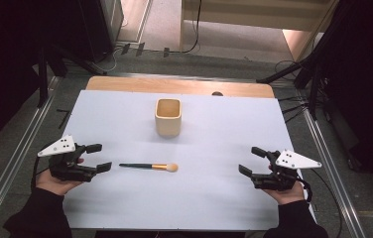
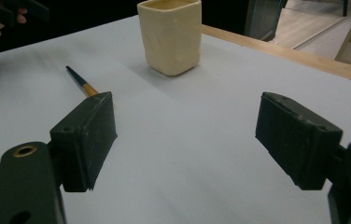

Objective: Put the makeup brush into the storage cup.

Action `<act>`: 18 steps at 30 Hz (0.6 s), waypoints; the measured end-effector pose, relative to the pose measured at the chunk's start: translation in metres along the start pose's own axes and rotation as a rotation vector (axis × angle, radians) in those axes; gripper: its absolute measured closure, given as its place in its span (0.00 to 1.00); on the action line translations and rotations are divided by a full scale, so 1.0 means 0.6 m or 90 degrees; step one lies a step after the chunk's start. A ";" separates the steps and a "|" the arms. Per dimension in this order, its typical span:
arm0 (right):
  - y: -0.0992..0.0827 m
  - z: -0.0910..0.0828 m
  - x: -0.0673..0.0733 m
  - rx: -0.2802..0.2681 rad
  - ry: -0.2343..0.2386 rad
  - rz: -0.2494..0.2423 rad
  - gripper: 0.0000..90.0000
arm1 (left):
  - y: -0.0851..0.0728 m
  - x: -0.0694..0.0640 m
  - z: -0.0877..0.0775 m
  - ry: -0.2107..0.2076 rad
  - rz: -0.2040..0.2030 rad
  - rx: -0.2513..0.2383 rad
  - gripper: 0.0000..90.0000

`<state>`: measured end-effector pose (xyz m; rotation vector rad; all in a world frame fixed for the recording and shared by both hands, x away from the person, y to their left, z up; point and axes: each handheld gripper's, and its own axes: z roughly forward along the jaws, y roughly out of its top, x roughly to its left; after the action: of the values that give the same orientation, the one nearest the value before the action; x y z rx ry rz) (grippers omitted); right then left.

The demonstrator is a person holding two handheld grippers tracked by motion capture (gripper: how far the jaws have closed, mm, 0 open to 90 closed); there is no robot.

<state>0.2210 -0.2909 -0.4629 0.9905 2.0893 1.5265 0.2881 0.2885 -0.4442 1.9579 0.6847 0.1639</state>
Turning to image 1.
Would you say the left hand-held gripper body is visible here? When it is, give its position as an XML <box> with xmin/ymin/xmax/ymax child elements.
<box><xmin>37</xmin><ymin>134</ymin><xmax>98</xmax><ymax>183</ymax></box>

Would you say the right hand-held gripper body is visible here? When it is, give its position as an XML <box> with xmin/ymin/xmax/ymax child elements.
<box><xmin>250</xmin><ymin>149</ymin><xmax>323</xmax><ymax>192</ymax></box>

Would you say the makeup brush with dark handle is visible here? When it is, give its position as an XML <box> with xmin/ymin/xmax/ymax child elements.
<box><xmin>118</xmin><ymin>162</ymin><xmax>180</xmax><ymax>174</ymax></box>

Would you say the beige square cup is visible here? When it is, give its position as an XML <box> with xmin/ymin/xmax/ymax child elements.
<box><xmin>154</xmin><ymin>97</ymin><xmax>184</xmax><ymax>138</ymax></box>

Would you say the person's left hand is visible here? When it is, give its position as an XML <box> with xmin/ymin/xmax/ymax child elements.
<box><xmin>35</xmin><ymin>157</ymin><xmax>85</xmax><ymax>196</ymax></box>

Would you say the person's right hand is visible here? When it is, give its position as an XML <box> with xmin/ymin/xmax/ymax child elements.
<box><xmin>263</xmin><ymin>164</ymin><xmax>307</xmax><ymax>206</ymax></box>

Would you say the white board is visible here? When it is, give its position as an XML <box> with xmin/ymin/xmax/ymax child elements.
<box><xmin>62</xmin><ymin>89</ymin><xmax>318</xmax><ymax>232</ymax></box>

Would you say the black metal stand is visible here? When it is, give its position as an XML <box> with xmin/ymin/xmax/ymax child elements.
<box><xmin>255</xmin><ymin>58</ymin><xmax>322</xmax><ymax>121</ymax></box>
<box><xmin>37</xmin><ymin>45</ymin><xmax>51</xmax><ymax>109</ymax></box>

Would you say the wooden table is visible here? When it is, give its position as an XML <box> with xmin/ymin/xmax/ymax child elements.
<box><xmin>84</xmin><ymin>75</ymin><xmax>276</xmax><ymax>99</ymax></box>

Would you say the dark cabinet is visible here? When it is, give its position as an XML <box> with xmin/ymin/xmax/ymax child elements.
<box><xmin>73</xmin><ymin>0</ymin><xmax>125</xmax><ymax>63</ymax></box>

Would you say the light wooden furniture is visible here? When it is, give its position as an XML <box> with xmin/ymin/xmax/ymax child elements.
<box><xmin>179</xmin><ymin>0</ymin><xmax>341</xmax><ymax>62</ymax></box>

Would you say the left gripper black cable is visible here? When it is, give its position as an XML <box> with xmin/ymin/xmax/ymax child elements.
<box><xmin>30</xmin><ymin>155</ymin><xmax>52</xmax><ymax>190</ymax></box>

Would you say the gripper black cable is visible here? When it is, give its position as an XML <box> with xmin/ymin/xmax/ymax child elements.
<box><xmin>293</xmin><ymin>168</ymin><xmax>345</xmax><ymax>238</ymax></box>
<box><xmin>30</xmin><ymin>155</ymin><xmax>52</xmax><ymax>190</ymax></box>

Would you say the aluminium rail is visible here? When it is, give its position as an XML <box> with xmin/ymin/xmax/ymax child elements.
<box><xmin>301</xmin><ymin>104</ymin><xmax>368</xmax><ymax>238</ymax></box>
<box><xmin>0</xmin><ymin>75</ymin><xmax>61</xmax><ymax>238</ymax></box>

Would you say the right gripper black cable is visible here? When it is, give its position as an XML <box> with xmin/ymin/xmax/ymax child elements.
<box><xmin>293</xmin><ymin>168</ymin><xmax>345</xmax><ymax>238</ymax></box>

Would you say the white floor cable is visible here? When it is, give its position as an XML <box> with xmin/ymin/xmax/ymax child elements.
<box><xmin>90</xmin><ymin>46</ymin><xmax>123</xmax><ymax>75</ymax></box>

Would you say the black hanging cable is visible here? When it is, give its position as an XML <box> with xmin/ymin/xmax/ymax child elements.
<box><xmin>180</xmin><ymin>0</ymin><xmax>204</xmax><ymax>55</ymax></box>

